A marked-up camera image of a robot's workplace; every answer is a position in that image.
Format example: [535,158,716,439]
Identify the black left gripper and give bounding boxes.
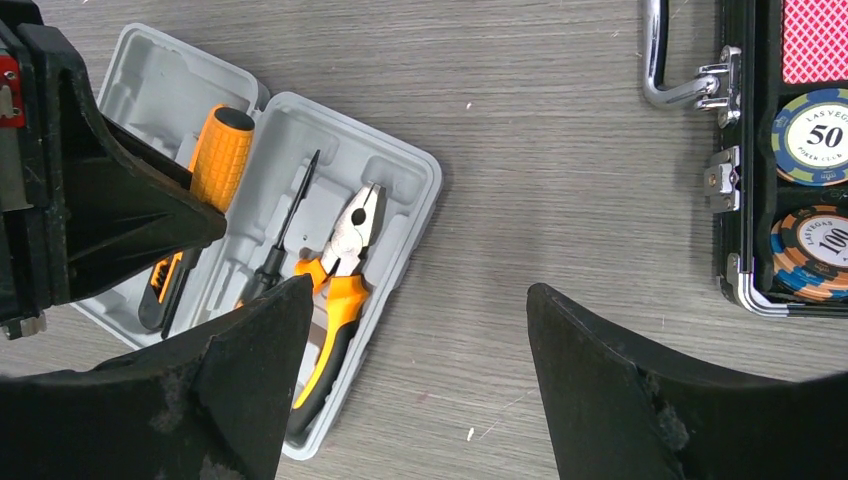
[1,1,226,340]

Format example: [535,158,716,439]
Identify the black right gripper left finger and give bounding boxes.
[1,276,313,479]

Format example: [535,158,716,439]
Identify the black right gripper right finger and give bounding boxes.
[526,283,847,479]

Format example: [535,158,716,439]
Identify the orange utility knife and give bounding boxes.
[138,252,184,331]

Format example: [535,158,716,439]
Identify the orange phillips screwdriver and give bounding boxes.
[160,104,257,340]

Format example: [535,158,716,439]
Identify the small orange screwdriver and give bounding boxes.
[235,149,321,309]

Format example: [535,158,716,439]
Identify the orange black pliers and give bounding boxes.
[286,182,386,438]

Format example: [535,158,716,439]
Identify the grey plastic tool case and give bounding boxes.
[97,23,443,461]

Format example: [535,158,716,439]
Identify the black aluminium poker chip case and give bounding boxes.
[642,0,847,318]

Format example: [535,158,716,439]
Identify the red playing card deck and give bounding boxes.
[781,0,847,85]

